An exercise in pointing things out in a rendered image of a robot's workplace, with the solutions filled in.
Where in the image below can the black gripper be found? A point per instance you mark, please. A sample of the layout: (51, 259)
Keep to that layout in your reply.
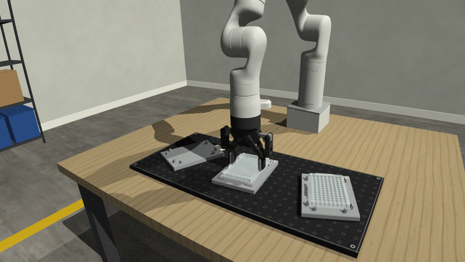
(246, 132)

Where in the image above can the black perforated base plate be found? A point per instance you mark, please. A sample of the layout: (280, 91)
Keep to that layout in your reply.
(277, 203)

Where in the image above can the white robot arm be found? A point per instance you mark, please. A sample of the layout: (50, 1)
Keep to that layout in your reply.
(241, 41)

